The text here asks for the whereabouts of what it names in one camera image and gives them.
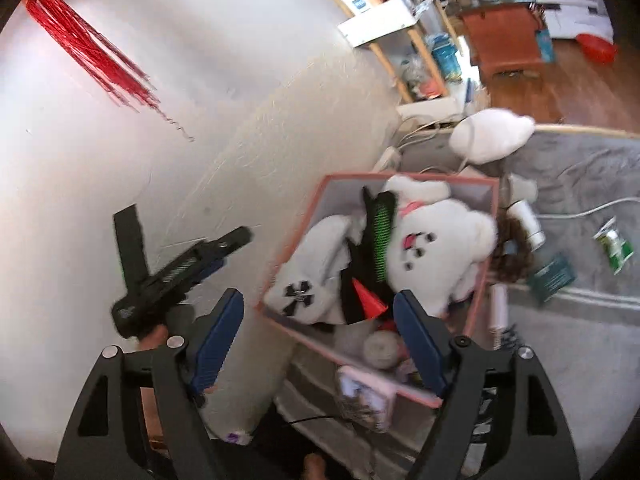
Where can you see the white power strip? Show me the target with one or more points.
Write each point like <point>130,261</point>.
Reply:
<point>387,159</point>

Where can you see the red tassel decoration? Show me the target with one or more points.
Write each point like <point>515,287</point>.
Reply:
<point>75,35</point>

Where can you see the pink cardboard box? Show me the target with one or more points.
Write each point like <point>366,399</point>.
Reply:
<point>340,195</point>

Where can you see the blue bottle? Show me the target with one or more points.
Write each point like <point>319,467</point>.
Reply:
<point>446,57</point>

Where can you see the person's left hand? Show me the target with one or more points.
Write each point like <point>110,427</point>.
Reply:
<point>154,337</point>

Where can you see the wooden bed rail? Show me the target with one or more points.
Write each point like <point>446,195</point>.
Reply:
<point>590,131</point>

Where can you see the teal box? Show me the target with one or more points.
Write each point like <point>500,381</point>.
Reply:
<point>552,277</point>

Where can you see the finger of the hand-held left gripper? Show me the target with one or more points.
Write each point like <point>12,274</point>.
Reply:
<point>232,240</point>
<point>131,245</point>

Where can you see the white hair roller brush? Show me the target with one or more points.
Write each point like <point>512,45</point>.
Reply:
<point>499,310</point>

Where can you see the red cone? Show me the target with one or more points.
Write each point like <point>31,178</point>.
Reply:
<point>367,302</point>

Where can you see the pink printed pouch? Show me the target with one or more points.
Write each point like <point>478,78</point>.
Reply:
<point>365,395</point>

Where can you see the white fluffy plush hat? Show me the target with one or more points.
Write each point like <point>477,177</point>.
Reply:
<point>492,135</point>

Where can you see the red bag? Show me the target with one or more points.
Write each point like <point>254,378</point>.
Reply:
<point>597,49</point>

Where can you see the bamboo shelf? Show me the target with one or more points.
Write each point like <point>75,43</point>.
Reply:
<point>380,20</point>

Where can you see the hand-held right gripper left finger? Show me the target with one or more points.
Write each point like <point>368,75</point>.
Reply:
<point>217,340</point>

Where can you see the white yarn ball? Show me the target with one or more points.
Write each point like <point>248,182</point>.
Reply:
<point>382,350</point>

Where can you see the orange wooden cabinet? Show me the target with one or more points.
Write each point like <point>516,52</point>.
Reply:
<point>505,40</point>

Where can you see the white plush bear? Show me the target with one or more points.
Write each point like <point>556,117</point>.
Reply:
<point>440,230</point>

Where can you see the green snack packet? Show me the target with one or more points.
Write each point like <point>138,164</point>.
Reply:
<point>615,247</point>

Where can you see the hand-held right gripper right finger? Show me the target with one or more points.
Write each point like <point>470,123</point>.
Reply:
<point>420,345</point>

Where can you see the black and green comb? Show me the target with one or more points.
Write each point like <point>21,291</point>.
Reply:
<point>382,230</point>

